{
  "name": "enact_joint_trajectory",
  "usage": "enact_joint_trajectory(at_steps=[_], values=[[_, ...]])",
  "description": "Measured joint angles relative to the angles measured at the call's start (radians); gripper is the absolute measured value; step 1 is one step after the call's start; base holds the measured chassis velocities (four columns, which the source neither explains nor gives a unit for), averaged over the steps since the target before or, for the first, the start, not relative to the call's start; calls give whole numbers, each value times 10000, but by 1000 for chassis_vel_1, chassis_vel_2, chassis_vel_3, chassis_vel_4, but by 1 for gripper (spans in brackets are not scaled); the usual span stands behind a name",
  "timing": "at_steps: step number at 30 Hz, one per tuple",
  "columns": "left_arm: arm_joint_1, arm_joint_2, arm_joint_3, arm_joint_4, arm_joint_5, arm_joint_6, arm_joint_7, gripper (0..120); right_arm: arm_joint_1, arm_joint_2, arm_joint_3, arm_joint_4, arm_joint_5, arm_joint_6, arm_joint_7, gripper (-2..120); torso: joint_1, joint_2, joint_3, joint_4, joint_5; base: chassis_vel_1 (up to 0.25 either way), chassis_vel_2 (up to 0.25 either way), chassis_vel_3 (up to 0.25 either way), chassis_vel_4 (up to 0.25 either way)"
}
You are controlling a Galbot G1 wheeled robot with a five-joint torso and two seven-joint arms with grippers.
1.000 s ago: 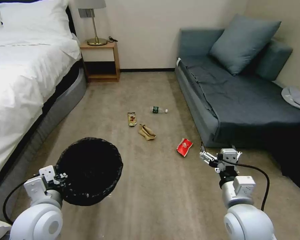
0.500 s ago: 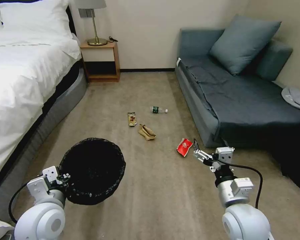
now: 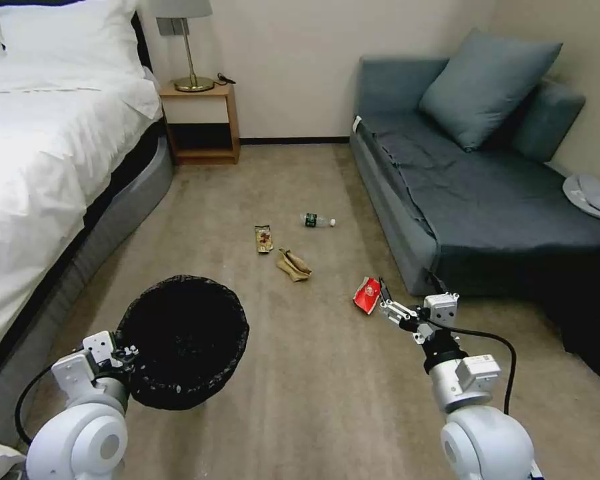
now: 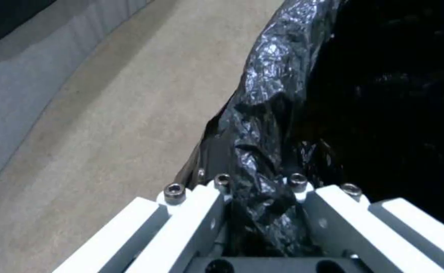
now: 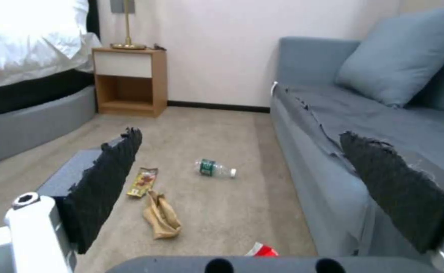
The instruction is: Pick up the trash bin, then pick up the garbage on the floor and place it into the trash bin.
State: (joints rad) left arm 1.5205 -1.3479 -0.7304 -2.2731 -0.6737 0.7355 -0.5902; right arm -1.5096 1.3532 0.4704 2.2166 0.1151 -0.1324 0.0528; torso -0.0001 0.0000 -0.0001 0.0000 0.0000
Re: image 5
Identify yellow snack wrapper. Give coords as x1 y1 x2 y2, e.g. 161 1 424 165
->
126 167 159 198

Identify bed with white duvet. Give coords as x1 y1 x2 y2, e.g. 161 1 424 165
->
0 0 103 169

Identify wooden nightstand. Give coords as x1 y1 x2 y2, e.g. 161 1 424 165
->
92 47 168 118

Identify crumpled brown paper bag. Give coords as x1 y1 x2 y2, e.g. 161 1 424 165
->
142 190 182 240

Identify blue-grey sofa cushion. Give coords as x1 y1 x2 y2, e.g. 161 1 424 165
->
334 4 444 108

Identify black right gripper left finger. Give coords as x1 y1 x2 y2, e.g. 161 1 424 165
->
0 126 144 273

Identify brass table lamp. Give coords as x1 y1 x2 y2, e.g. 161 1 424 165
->
110 0 147 49

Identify clear plastic water bottle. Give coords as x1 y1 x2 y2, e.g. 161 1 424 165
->
194 158 238 179

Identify blue-grey sofa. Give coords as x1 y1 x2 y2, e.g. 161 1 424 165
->
268 0 444 257

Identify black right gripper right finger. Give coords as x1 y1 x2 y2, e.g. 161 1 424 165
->
338 131 444 273

